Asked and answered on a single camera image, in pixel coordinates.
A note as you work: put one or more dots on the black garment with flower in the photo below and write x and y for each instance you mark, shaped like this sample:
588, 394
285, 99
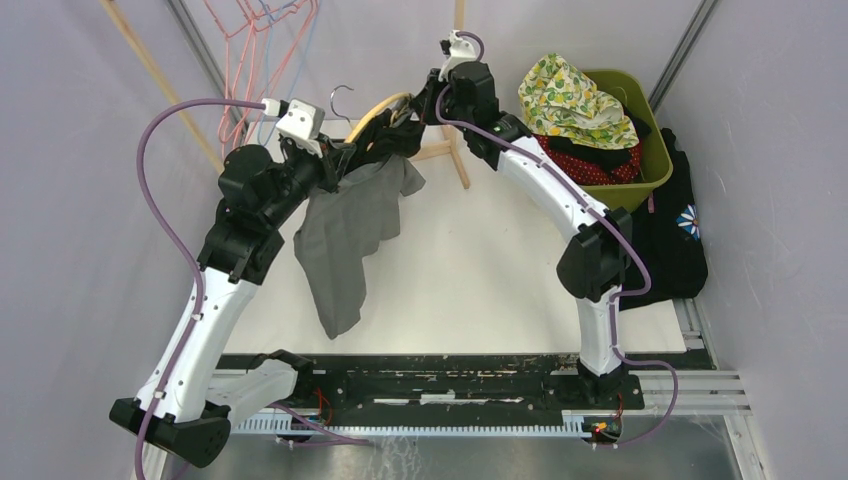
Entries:
666, 236

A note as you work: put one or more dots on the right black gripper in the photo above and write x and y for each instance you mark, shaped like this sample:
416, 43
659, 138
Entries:
426, 100

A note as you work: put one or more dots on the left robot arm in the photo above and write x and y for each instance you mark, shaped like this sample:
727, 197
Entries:
178, 410

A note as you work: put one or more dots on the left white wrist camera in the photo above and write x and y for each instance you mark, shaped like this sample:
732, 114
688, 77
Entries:
298, 121

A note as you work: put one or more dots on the black skirt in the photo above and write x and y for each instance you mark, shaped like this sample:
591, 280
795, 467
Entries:
603, 149

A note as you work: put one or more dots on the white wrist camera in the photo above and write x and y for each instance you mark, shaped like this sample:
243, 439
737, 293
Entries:
298, 121
458, 48

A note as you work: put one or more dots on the pink wire hanger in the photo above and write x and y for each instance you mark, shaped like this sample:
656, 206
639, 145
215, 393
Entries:
265, 20
278, 52
238, 25

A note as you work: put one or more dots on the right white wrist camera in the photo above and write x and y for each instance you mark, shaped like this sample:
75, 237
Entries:
458, 48

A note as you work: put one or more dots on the aluminium corner profile right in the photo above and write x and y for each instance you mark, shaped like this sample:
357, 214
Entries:
692, 33

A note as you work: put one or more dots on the yellow lemon print garment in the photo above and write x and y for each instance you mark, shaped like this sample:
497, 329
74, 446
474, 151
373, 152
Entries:
558, 99

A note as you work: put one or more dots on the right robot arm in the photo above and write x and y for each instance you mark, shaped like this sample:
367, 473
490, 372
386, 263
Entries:
598, 250

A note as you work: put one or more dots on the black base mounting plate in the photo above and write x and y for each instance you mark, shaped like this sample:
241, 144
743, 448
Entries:
453, 390

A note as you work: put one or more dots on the yellow hanger with metal hook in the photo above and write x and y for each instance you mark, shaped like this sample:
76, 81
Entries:
392, 100

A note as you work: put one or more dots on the aluminium corner profile left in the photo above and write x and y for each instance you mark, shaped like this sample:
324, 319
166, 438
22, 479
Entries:
197, 43

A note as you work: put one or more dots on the red polka dot skirt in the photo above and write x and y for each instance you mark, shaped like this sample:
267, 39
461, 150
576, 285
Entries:
588, 174

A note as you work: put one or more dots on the grey pleated skirt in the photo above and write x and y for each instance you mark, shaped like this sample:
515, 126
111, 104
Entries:
341, 228

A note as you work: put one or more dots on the aluminium corner profile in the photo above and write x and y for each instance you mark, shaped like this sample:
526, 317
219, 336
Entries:
197, 43
692, 33

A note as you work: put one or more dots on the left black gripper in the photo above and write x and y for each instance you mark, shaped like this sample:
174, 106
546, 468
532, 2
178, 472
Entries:
335, 158

